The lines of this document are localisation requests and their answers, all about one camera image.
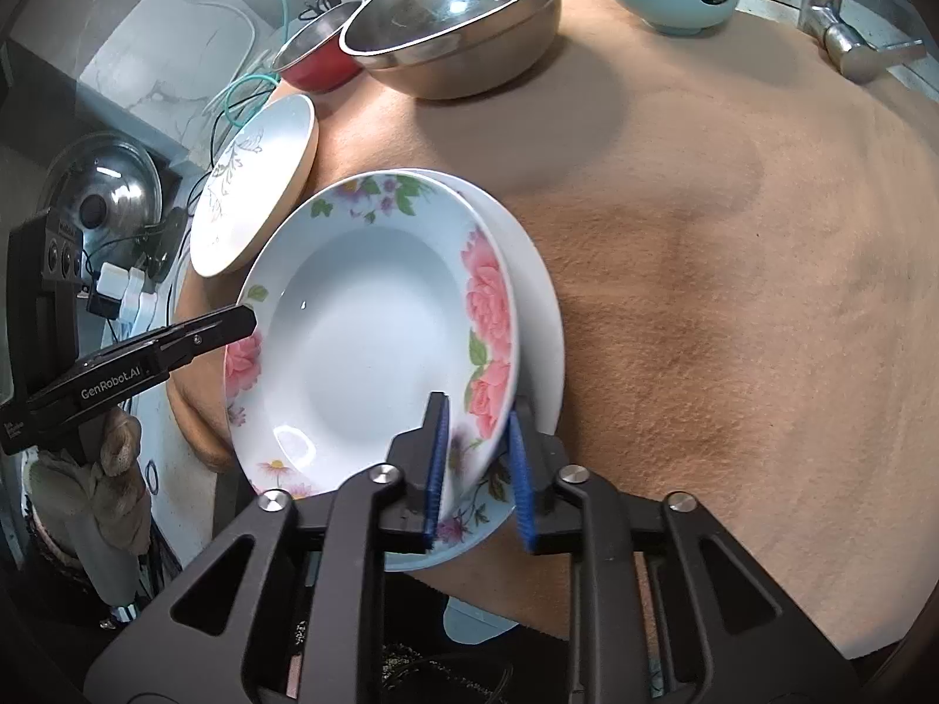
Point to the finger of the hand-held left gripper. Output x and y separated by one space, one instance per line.
213 330

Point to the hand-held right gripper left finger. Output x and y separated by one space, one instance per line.
438 469

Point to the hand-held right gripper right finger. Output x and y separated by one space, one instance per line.
522 484

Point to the pink rose floral plate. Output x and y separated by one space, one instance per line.
352 323

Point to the white plate grey floral print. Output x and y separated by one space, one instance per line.
249 183

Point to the plain white plate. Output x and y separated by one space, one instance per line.
539 308

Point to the person's left hand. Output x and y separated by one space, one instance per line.
110 469

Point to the white power strip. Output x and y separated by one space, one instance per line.
117 282

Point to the stainless steel pot lid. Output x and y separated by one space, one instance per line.
125 183

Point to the light blue plastic piece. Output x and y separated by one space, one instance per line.
469 623

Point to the tan felt mat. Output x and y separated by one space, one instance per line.
733 308

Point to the small red steel bowl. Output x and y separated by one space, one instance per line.
315 70

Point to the chrome faucet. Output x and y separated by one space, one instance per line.
855 48

